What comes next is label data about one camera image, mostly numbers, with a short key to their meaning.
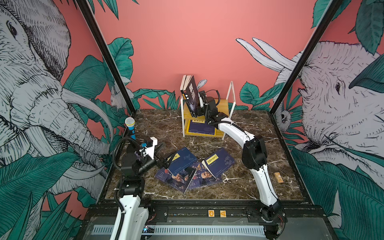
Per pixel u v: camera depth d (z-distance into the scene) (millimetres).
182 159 906
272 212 637
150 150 605
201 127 1010
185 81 799
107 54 856
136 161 551
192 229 701
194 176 854
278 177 859
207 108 731
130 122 818
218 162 922
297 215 762
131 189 537
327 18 727
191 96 834
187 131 1018
